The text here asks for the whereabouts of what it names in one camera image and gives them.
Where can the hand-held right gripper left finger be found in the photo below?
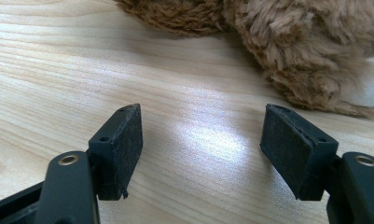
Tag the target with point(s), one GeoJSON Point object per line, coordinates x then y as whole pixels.
{"type": "Point", "coordinates": [117, 155]}

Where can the brown teddy bear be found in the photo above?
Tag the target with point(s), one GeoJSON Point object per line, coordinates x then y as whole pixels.
{"type": "Point", "coordinates": [299, 46]}

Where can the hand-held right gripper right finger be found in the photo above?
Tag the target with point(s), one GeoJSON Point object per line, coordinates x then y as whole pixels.
{"type": "Point", "coordinates": [292, 152]}

